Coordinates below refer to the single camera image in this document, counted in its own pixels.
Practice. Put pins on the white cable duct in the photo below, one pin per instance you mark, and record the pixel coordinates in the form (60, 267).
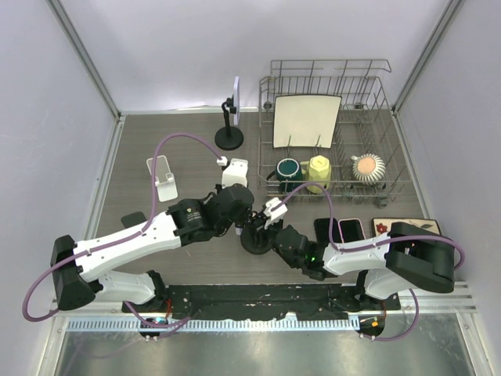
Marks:
(289, 323)

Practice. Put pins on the green mug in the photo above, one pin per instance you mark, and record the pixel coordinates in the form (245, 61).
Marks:
(288, 173)

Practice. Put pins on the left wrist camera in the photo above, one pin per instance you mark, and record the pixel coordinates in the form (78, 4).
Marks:
(233, 171)

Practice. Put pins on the black gooseneck phone stand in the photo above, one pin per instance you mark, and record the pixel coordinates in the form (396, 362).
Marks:
(229, 137)

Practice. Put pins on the wooden round phone stand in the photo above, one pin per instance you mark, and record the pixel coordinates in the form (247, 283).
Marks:
(133, 219)

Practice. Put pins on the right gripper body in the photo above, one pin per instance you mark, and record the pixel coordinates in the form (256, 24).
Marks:
(289, 259)

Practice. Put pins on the black case phone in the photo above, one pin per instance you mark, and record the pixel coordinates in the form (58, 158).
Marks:
(321, 227)

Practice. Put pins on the white phone stand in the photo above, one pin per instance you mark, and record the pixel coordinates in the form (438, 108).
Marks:
(165, 180)

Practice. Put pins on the white ribbed cup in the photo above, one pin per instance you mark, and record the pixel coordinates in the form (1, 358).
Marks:
(368, 169)

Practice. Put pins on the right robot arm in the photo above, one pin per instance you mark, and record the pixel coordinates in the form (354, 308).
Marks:
(402, 258)

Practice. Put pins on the upright lavender phone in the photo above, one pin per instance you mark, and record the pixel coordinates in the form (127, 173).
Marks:
(236, 101)

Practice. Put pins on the yellow mug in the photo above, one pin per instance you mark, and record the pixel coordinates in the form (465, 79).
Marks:
(318, 170)

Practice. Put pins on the pink case phone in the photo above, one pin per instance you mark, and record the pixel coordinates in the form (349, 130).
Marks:
(351, 230)

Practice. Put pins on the black round phone stand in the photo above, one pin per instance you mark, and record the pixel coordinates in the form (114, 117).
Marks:
(258, 241)

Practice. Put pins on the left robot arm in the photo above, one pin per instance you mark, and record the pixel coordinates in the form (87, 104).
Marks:
(88, 270)

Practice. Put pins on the metal dish rack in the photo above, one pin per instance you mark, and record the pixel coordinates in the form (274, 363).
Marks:
(365, 125)

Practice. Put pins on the floral square plate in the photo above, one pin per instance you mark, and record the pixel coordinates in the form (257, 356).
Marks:
(383, 225)

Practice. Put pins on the white square plate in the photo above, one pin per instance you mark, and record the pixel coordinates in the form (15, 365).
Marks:
(305, 120)

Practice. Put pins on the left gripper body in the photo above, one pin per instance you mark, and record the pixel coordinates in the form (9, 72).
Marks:
(224, 227)

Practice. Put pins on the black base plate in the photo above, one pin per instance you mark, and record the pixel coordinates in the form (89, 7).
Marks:
(264, 302)

